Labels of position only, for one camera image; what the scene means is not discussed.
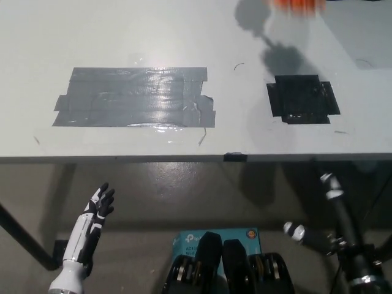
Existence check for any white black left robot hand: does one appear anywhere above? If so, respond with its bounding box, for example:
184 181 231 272
48 183 116 292

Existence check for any grey duct tape patch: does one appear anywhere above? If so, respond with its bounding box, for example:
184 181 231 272
51 66 217 129

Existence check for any black tape square patch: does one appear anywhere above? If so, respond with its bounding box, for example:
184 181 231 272
265 73 342 125

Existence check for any orange microfibre duster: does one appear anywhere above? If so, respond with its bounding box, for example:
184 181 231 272
273 0 326 13

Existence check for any black table foot plate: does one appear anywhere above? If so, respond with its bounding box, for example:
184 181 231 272
54 239 69 270

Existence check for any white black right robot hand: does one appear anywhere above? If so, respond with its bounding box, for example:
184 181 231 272
282 172 384 281

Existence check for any small black tape piece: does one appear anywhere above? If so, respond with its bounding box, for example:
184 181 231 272
223 152 248 163

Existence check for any black metal table leg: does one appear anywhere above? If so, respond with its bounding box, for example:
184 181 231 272
0 200 59 271

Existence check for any teal router box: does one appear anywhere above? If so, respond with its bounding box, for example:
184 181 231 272
171 226 262 272

